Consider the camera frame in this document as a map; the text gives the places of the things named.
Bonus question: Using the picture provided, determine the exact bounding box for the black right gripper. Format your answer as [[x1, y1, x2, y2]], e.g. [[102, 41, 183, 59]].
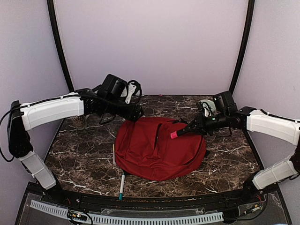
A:
[[186, 111, 229, 136]]

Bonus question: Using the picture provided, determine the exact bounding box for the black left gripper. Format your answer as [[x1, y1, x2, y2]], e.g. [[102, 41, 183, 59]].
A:
[[105, 97, 145, 123]]

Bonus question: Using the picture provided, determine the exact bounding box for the black pink highlighter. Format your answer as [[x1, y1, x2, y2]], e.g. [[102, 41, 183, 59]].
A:
[[170, 128, 188, 139]]

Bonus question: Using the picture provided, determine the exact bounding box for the pastel yellow pink highlighter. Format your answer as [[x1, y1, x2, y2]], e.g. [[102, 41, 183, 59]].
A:
[[112, 144, 116, 165]]

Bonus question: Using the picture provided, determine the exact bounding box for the red student backpack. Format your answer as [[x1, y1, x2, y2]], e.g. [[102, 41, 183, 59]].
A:
[[115, 117, 206, 181]]

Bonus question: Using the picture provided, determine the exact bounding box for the white teal marker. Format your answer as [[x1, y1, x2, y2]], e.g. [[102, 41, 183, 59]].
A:
[[119, 174, 126, 201]]

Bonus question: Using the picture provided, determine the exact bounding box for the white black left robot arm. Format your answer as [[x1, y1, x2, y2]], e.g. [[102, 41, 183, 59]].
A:
[[0, 74, 143, 204]]

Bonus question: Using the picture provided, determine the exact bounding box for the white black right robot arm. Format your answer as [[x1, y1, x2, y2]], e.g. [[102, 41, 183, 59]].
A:
[[172, 91, 300, 203]]

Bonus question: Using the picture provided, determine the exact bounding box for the pale green ceramic bowl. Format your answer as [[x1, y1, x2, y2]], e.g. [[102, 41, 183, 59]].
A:
[[201, 99, 217, 117]]

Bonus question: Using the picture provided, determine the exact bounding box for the white patterned mug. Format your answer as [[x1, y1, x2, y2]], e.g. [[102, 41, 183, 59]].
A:
[[71, 115, 89, 130]]

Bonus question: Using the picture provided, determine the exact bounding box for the small circuit board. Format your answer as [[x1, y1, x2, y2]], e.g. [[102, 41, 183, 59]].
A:
[[67, 210, 88, 222]]

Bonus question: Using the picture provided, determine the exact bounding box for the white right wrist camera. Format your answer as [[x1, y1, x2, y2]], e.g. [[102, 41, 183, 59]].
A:
[[196, 99, 217, 117]]

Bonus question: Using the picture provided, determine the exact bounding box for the black front rail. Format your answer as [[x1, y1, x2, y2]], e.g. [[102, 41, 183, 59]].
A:
[[23, 181, 279, 211]]

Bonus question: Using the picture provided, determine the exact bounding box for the left black frame post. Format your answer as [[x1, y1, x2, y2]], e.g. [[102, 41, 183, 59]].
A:
[[46, 0, 75, 92]]

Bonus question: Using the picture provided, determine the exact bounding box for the black frame post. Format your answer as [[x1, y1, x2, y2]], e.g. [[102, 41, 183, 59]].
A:
[[229, 0, 255, 94], [46, 0, 75, 92]]

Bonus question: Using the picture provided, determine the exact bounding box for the white slotted cable duct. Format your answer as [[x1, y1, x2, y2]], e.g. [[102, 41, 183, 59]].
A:
[[30, 200, 224, 225]]

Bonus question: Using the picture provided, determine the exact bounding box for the right black frame post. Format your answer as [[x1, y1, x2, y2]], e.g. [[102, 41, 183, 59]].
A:
[[229, 0, 255, 94]]

